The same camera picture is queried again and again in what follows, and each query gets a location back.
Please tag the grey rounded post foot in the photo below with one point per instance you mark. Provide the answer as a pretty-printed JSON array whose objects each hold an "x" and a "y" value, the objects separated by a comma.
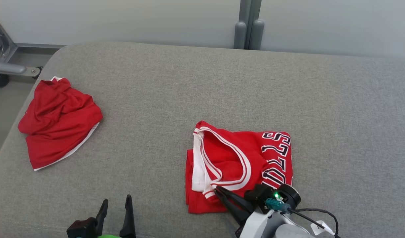
[
  {"x": 257, "y": 34},
  {"x": 240, "y": 36}
]

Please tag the red jersey white trim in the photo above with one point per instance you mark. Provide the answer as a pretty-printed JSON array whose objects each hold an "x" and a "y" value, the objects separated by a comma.
[{"x": 229, "y": 155}]

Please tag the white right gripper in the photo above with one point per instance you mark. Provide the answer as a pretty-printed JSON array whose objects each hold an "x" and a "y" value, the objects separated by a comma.
[{"x": 258, "y": 226}]

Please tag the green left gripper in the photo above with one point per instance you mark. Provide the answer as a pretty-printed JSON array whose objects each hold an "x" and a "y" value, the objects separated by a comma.
[{"x": 108, "y": 236}]

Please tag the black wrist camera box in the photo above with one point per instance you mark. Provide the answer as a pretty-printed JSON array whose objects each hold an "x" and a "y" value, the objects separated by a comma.
[
  {"x": 82, "y": 229},
  {"x": 258, "y": 196}
]

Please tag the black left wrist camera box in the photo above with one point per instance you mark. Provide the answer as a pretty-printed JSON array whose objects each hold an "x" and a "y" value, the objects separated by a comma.
[{"x": 82, "y": 229}]

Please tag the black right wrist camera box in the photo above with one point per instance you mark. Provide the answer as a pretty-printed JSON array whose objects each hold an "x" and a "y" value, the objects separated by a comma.
[{"x": 258, "y": 196}]

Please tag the grey partition post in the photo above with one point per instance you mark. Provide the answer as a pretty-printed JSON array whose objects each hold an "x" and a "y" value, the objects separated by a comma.
[{"x": 250, "y": 13}]

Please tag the grey metal wheeled frame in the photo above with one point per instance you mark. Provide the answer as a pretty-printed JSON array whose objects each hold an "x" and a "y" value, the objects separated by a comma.
[{"x": 7, "y": 67}]

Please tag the red shorts white hem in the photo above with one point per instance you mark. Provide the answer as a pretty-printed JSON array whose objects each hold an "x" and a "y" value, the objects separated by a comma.
[{"x": 57, "y": 122}]

